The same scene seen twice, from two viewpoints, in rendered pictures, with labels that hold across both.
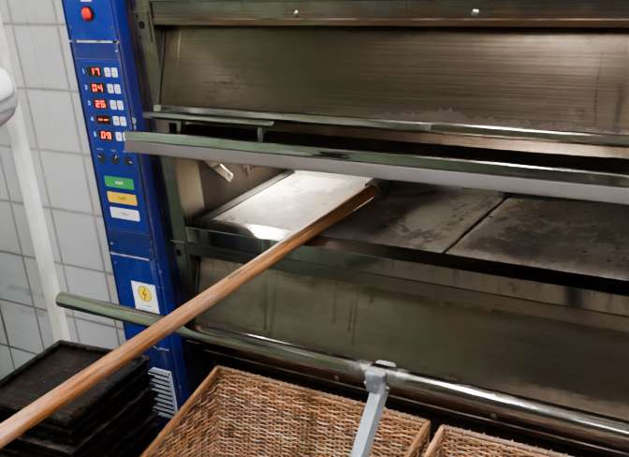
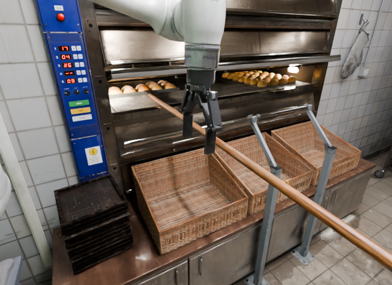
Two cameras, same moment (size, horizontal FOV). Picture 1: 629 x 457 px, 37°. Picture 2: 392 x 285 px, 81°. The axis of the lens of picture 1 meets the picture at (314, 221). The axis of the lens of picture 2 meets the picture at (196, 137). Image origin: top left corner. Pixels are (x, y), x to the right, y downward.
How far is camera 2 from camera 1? 158 cm
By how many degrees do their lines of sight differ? 59
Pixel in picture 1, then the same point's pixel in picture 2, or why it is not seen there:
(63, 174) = (27, 110)
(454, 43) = not seen: hidden behind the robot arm
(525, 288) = (228, 100)
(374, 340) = not seen: hidden behind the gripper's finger
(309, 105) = (174, 55)
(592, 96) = (246, 45)
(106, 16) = (73, 18)
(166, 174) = (102, 95)
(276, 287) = (151, 127)
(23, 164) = not seen: outside the picture
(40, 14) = (9, 18)
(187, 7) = (117, 18)
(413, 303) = (196, 116)
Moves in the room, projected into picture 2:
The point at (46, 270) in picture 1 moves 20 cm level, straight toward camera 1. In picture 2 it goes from (14, 167) to (51, 170)
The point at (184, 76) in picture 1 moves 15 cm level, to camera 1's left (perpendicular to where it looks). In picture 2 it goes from (115, 48) to (91, 50)
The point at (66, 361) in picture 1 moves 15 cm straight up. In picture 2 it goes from (73, 194) to (66, 167)
